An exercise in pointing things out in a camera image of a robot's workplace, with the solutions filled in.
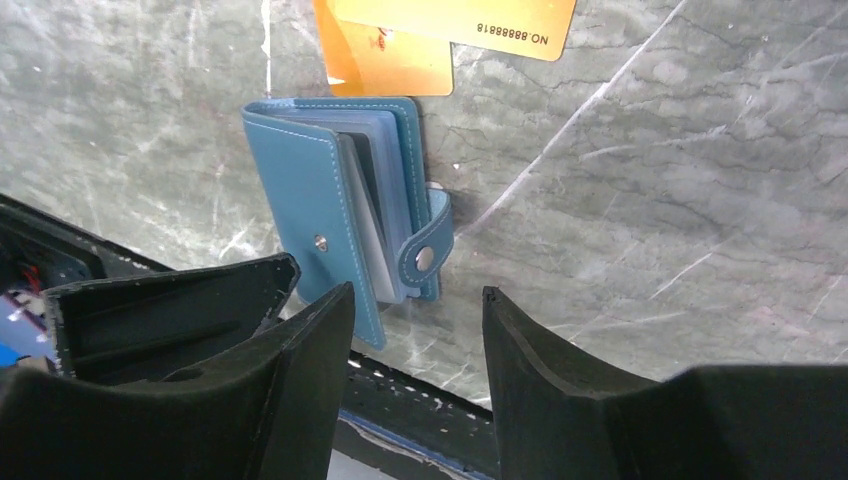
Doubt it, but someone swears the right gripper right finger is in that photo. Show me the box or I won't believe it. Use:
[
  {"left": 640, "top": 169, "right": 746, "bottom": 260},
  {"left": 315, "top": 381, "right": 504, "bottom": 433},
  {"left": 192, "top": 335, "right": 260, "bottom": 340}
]
[{"left": 482, "top": 286, "right": 847, "bottom": 479}]

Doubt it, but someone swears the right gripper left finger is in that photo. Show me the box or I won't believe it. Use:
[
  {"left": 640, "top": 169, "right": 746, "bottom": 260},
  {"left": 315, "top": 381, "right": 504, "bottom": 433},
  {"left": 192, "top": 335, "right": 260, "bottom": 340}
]
[{"left": 1, "top": 283, "right": 355, "bottom": 479}]

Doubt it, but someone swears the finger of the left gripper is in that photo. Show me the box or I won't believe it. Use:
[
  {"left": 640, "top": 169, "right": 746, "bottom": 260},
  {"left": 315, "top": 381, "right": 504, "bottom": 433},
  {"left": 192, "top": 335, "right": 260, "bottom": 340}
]
[{"left": 43, "top": 253, "right": 301, "bottom": 385}]

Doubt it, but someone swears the blue card holder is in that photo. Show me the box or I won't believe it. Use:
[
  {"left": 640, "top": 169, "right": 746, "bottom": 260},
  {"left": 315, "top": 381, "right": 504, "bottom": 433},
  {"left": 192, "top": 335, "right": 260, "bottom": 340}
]
[{"left": 241, "top": 97, "right": 454, "bottom": 349}]

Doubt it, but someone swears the gold credit card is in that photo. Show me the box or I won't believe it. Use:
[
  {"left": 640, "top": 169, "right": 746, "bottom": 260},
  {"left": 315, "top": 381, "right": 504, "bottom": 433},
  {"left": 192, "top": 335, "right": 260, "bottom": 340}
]
[
  {"left": 312, "top": 0, "right": 454, "bottom": 97},
  {"left": 330, "top": 0, "right": 576, "bottom": 61}
]

